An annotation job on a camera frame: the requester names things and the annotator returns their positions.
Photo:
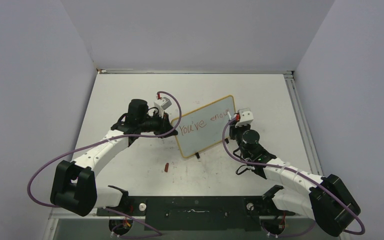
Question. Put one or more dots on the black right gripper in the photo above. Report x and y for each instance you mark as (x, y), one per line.
(234, 129)

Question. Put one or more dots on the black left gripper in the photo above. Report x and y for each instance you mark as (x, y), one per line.
(164, 124)

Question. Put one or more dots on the yellow framed whiteboard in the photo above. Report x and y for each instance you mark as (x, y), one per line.
(201, 128)

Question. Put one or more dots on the red marker cap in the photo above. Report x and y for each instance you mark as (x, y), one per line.
(166, 167)

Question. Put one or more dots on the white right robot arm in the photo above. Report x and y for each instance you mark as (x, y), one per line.
(323, 199)

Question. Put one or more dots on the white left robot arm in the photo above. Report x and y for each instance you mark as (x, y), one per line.
(74, 185)

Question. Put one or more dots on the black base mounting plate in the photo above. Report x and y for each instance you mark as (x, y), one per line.
(201, 213)

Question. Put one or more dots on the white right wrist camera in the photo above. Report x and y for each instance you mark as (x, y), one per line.
(243, 117)

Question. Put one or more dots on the aluminium rail right side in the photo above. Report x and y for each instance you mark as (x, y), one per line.
(303, 125)

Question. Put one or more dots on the aluminium rail back edge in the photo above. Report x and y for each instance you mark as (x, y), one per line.
(153, 71)

